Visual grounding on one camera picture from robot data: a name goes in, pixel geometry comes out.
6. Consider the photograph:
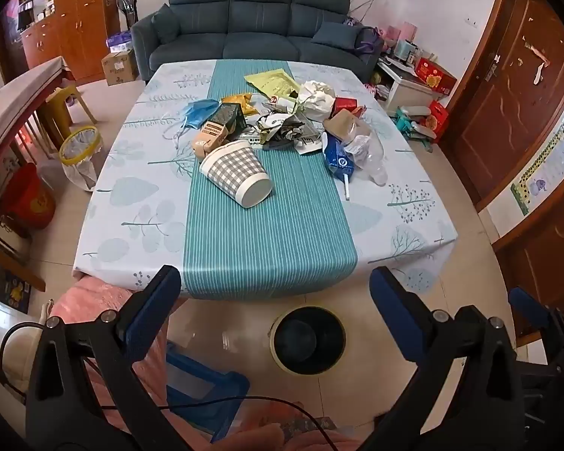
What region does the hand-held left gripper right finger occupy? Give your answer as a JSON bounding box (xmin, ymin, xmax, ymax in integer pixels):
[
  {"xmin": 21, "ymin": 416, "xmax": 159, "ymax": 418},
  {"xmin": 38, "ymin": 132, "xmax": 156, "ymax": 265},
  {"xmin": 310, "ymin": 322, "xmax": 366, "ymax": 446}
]
[{"xmin": 369, "ymin": 265, "xmax": 527, "ymax": 451}]

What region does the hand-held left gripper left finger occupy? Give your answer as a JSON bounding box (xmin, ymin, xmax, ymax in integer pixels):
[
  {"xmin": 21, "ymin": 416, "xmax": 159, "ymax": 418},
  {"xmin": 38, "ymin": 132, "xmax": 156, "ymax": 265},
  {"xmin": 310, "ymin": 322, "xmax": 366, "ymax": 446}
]
[{"xmin": 26, "ymin": 264, "xmax": 182, "ymax": 451}]

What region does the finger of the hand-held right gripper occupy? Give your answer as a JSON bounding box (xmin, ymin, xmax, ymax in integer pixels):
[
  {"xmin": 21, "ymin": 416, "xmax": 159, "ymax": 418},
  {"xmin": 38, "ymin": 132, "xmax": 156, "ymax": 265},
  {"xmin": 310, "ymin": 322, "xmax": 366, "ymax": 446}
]
[{"xmin": 508, "ymin": 286, "xmax": 564, "ymax": 353}]

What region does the black trash bin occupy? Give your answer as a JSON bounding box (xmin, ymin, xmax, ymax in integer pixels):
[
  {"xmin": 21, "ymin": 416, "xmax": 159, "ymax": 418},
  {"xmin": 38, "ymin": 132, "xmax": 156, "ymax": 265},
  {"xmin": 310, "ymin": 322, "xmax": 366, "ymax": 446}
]
[{"xmin": 269, "ymin": 306, "xmax": 347, "ymax": 377}]

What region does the blue foil milk packet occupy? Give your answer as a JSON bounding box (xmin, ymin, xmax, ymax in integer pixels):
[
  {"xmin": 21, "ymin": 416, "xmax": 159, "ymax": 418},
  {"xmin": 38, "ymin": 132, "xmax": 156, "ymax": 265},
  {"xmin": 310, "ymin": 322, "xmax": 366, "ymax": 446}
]
[{"xmin": 322, "ymin": 132, "xmax": 358, "ymax": 200}]

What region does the golden snack wrapper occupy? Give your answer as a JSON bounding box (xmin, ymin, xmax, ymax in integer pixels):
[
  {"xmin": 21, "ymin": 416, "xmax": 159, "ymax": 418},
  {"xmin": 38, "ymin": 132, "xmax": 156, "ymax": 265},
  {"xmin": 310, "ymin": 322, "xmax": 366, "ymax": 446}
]
[{"xmin": 221, "ymin": 93, "xmax": 264, "ymax": 116}]

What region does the yellow-green foil pouch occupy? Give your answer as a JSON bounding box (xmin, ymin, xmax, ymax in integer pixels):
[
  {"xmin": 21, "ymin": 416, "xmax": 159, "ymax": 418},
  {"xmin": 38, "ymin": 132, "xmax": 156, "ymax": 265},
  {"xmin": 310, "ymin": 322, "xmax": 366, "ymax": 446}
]
[{"xmin": 243, "ymin": 70, "xmax": 302, "ymax": 99}]

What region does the person's pink clothing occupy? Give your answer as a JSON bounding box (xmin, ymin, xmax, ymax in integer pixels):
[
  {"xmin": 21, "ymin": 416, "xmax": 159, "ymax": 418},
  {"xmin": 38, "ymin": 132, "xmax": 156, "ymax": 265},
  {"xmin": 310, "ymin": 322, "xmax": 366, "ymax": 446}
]
[{"xmin": 49, "ymin": 277, "xmax": 358, "ymax": 451}]

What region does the blue plastic stool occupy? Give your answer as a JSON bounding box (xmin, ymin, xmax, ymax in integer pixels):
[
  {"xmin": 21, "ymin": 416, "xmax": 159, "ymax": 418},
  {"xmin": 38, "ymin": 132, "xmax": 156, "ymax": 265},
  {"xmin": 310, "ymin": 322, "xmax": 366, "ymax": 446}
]
[{"xmin": 164, "ymin": 343, "xmax": 250, "ymax": 442}]

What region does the giraffe height chart poster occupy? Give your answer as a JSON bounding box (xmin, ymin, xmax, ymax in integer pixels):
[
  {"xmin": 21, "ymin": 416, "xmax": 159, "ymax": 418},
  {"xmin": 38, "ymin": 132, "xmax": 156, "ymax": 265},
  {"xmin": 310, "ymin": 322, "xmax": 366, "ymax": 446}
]
[{"xmin": 510, "ymin": 77, "xmax": 564, "ymax": 217}]

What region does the checked paper cup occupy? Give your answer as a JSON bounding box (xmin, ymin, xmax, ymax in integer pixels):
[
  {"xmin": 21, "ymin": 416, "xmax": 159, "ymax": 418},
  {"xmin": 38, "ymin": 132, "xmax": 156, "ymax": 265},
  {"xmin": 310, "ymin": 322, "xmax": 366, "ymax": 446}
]
[{"xmin": 199, "ymin": 139, "xmax": 273, "ymax": 209}]

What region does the clear plastic bottle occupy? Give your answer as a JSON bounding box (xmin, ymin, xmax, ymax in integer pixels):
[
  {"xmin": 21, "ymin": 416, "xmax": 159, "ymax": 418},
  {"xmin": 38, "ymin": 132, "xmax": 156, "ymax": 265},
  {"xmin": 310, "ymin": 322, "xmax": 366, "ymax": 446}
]
[{"xmin": 345, "ymin": 120, "xmax": 389, "ymax": 186}]

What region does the red bucket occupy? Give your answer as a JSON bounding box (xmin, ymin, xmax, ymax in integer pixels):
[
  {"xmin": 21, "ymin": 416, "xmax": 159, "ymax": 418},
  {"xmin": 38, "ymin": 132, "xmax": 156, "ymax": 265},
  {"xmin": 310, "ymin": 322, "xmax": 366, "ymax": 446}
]
[{"xmin": 2, "ymin": 162, "xmax": 57, "ymax": 231}]

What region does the yellow rim waste basket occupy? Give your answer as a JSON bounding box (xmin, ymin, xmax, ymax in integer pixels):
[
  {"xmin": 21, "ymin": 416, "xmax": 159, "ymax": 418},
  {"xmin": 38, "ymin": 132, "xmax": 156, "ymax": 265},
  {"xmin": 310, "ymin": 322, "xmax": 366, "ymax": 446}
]
[{"xmin": 59, "ymin": 125, "xmax": 104, "ymax": 192}]

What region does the teal plastic toy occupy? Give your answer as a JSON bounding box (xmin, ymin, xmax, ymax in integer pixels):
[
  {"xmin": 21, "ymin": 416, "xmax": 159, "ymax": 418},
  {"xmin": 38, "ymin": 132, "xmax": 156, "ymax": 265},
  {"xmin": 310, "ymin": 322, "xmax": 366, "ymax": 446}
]
[{"xmin": 395, "ymin": 106, "xmax": 438, "ymax": 144}]

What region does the brown crumpled paper box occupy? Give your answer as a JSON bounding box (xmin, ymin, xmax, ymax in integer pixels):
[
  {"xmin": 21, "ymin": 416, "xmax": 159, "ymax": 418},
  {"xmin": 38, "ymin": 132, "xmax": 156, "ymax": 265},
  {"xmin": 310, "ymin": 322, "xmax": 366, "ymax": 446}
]
[{"xmin": 323, "ymin": 110, "xmax": 362, "ymax": 139}]

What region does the dark and tan carton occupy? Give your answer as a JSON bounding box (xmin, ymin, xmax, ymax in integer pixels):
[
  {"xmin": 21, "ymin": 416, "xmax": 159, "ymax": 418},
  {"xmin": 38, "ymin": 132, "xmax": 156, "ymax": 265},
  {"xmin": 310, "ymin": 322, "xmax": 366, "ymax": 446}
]
[{"xmin": 191, "ymin": 102, "xmax": 246, "ymax": 160}]

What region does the small red gift box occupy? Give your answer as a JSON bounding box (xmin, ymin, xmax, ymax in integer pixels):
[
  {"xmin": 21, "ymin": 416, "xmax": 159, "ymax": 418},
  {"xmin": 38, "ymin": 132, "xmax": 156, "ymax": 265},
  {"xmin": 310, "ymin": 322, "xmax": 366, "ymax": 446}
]
[{"xmin": 425, "ymin": 100, "xmax": 449, "ymax": 144}]

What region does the blue face mask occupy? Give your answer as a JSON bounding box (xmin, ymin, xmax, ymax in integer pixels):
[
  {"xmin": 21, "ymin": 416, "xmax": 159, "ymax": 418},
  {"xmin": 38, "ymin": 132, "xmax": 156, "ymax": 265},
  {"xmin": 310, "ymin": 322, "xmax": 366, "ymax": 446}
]
[{"xmin": 162, "ymin": 98, "xmax": 221, "ymax": 148}]

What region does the brown wooden door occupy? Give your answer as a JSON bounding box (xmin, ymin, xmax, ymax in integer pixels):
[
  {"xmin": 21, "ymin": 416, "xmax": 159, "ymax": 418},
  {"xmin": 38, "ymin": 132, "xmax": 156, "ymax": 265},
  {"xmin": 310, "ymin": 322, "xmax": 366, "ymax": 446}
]
[{"xmin": 439, "ymin": 0, "xmax": 564, "ymax": 198}]

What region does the yellow plastic stool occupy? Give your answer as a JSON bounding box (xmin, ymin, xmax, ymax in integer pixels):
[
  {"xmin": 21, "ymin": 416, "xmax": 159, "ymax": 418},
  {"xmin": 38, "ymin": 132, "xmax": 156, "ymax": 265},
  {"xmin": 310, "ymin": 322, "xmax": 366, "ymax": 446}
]
[{"xmin": 44, "ymin": 83, "xmax": 97, "ymax": 137}]

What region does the white low cabinet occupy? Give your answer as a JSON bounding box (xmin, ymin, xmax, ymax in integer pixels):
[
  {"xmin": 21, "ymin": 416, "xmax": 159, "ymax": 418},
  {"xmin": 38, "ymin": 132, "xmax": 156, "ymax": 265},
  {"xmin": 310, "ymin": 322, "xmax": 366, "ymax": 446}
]
[{"xmin": 376, "ymin": 59, "xmax": 452, "ymax": 116}]

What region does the crumpled white paper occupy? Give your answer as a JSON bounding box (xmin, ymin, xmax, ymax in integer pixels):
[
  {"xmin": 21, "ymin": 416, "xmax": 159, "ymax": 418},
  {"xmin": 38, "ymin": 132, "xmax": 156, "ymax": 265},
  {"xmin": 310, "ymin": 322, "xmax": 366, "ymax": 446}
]
[{"xmin": 296, "ymin": 80, "xmax": 337, "ymax": 123}]

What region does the green white packet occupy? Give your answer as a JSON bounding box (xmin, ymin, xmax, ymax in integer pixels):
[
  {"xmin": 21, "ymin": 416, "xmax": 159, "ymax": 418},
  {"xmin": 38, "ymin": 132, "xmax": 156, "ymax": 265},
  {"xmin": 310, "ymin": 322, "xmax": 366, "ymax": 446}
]
[{"xmin": 268, "ymin": 95, "xmax": 302, "ymax": 114}]

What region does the large red gift box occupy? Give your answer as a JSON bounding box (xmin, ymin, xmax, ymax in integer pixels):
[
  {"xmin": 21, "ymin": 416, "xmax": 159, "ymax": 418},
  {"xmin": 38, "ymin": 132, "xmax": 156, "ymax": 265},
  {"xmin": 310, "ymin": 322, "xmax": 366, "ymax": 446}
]
[{"xmin": 414, "ymin": 57, "xmax": 458, "ymax": 95}]

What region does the brown cardboard box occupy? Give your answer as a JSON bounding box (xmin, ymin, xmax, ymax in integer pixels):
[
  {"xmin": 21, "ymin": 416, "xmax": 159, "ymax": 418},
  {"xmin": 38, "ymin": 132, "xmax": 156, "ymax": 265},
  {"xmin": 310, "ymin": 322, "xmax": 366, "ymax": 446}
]
[{"xmin": 101, "ymin": 49, "xmax": 139, "ymax": 86}]

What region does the wooden side table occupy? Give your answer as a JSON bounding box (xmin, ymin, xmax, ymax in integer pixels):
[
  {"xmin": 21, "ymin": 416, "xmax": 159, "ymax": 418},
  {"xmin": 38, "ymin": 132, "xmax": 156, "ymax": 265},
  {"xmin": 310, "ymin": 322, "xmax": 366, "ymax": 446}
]
[{"xmin": 0, "ymin": 56, "xmax": 73, "ymax": 189}]

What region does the pale kitchen appliance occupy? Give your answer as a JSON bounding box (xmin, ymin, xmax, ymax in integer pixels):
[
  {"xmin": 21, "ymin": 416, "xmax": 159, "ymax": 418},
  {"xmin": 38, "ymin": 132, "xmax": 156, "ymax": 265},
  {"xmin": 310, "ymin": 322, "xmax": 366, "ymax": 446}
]
[{"xmin": 395, "ymin": 39, "xmax": 419, "ymax": 64}]

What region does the purple tissue pack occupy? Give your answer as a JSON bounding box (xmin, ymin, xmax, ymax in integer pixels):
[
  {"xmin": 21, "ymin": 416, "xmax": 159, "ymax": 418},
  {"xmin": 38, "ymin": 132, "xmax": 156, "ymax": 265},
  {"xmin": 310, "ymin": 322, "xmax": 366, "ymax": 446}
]
[{"xmin": 106, "ymin": 32, "xmax": 135, "ymax": 53}]

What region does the purple bag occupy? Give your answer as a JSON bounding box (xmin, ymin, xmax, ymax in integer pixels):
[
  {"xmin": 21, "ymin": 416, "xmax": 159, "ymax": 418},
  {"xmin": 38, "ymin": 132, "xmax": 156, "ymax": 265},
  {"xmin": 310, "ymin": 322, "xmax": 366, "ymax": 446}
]
[{"xmin": 343, "ymin": 18, "xmax": 384, "ymax": 54}]

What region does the dark blue cushion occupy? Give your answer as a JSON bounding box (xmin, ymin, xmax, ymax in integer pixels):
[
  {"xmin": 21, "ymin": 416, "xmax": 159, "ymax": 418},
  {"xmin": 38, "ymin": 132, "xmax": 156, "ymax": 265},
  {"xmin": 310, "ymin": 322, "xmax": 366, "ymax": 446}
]
[
  {"xmin": 151, "ymin": 4, "xmax": 182, "ymax": 45},
  {"xmin": 311, "ymin": 21, "xmax": 362, "ymax": 50}
]

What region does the dark blue sofa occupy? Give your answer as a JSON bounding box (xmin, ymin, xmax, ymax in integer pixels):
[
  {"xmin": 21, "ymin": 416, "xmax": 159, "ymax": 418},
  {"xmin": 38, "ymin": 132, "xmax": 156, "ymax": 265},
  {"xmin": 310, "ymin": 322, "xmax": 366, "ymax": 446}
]
[{"xmin": 130, "ymin": 0, "xmax": 386, "ymax": 83}]

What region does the tall wooden cabinet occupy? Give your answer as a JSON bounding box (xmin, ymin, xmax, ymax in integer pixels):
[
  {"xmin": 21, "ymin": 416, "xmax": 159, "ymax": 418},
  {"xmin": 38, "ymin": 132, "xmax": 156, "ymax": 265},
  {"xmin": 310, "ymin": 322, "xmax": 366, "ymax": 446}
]
[{"xmin": 19, "ymin": 0, "xmax": 120, "ymax": 80}]

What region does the standing fan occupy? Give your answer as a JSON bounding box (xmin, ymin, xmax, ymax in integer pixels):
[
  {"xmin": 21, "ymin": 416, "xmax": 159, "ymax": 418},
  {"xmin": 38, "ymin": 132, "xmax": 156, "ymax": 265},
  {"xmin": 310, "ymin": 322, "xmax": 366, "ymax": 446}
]
[{"xmin": 117, "ymin": 0, "xmax": 138, "ymax": 29}]

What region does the black cable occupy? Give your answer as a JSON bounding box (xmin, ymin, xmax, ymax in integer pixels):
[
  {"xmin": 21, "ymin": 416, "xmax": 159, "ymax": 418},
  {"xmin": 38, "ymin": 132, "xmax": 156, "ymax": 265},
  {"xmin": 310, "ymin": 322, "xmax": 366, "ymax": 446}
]
[{"xmin": 0, "ymin": 322, "xmax": 344, "ymax": 451}]

